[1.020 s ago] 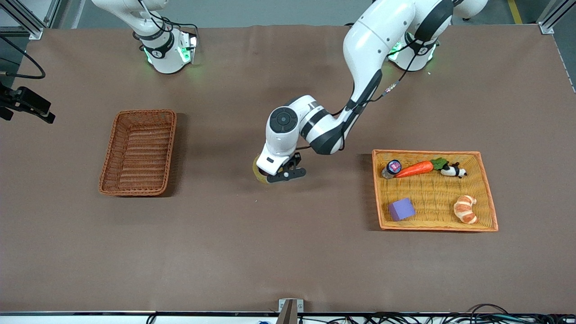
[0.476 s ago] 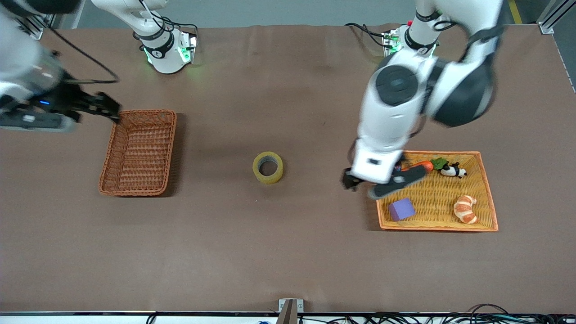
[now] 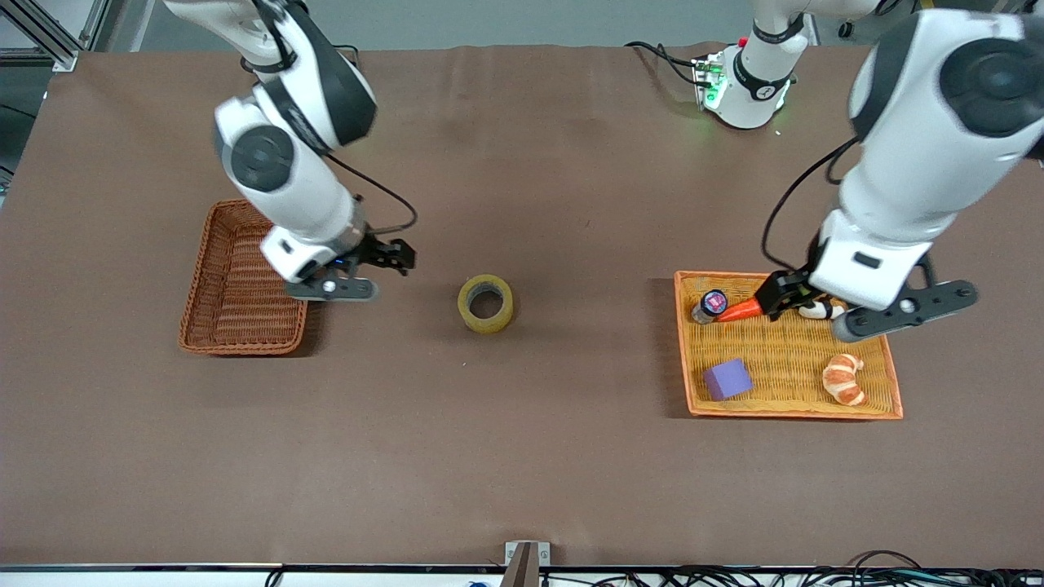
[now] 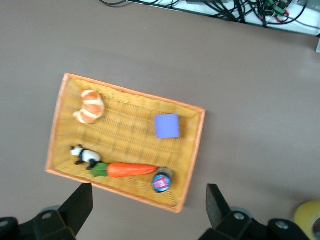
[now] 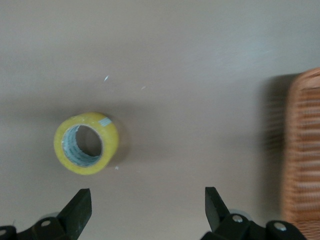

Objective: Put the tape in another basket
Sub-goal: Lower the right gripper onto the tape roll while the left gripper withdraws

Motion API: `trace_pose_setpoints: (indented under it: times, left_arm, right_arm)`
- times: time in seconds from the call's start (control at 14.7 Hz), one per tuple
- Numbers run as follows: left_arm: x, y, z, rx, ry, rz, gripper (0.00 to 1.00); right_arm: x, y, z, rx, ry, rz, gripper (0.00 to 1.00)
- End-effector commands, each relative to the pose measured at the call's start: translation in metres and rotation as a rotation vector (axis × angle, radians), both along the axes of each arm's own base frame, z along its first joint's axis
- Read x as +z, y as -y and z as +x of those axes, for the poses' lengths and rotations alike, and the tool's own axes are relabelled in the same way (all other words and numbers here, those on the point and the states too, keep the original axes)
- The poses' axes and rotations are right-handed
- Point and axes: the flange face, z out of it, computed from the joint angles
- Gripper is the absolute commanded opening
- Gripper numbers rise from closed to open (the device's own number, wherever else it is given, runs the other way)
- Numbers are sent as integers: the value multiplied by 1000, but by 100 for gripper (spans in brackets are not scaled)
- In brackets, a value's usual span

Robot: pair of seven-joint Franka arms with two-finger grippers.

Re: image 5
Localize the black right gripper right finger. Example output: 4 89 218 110
201 186 307 240

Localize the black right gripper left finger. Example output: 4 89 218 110
0 188 92 240

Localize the yellowish clear tape roll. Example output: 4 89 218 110
52 111 120 176

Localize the brown wicker basket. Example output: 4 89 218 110
281 66 320 240

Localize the brown table cover sheet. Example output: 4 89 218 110
0 0 320 240

